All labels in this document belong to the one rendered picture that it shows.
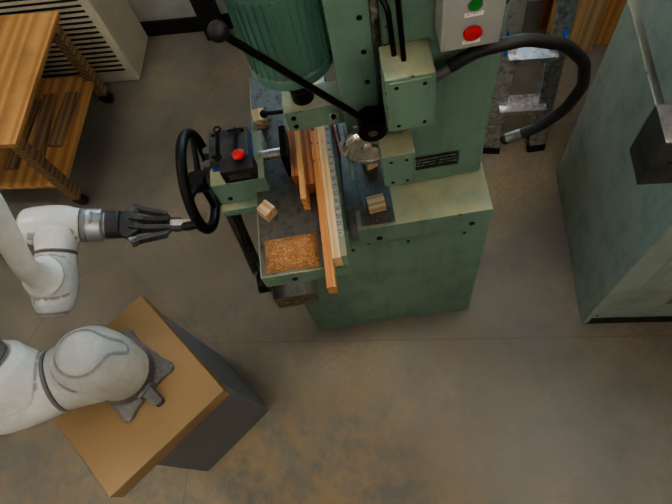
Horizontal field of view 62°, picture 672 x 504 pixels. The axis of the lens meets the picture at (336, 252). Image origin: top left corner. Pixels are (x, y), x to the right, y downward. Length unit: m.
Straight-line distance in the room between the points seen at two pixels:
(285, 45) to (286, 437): 1.45
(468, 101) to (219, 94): 1.80
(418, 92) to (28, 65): 1.86
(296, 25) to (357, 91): 0.22
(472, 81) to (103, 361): 0.98
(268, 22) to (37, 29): 1.79
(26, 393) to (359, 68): 1.00
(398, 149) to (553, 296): 1.21
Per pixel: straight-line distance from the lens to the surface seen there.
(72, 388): 1.40
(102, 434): 1.62
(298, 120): 1.33
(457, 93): 1.22
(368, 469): 2.09
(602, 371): 2.22
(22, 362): 1.45
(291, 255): 1.29
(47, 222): 1.61
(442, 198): 1.46
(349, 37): 1.11
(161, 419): 1.56
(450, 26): 0.99
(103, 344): 1.37
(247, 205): 1.44
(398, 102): 1.07
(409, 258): 1.64
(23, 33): 2.76
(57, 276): 1.55
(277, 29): 1.06
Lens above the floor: 2.08
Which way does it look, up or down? 65 degrees down
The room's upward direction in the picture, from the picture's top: 19 degrees counter-clockwise
